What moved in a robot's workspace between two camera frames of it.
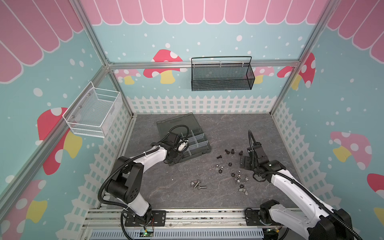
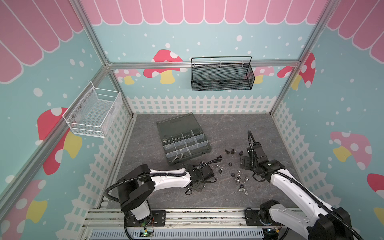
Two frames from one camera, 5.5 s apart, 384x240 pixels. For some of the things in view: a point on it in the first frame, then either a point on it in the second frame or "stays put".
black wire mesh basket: [221, 73] stays put
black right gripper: [248, 162] stays put
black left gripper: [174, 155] → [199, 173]
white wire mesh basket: [93, 110] stays put
